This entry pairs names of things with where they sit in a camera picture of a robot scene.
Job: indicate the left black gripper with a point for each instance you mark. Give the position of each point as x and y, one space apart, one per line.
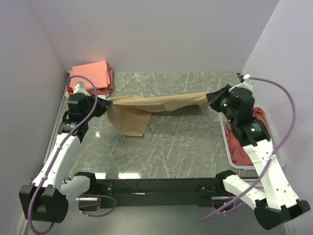
102 105

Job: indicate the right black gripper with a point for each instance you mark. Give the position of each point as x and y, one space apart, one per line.
213 98

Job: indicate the tan t-shirt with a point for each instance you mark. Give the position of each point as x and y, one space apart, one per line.
130 115

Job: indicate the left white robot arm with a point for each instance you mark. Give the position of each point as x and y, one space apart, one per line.
46 198

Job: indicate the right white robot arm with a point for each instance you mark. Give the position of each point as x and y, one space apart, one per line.
277 203

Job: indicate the folded salmon t-shirt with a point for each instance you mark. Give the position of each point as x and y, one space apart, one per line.
87 69

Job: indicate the white plastic basket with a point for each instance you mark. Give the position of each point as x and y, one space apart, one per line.
243 157

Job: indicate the black base beam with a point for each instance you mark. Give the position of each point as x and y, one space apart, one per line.
154 192

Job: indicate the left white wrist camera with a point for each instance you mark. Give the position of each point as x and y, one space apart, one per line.
78 88

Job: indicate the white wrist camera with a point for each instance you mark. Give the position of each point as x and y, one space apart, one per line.
78 88
245 82

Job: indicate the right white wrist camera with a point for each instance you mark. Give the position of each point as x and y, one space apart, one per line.
245 82

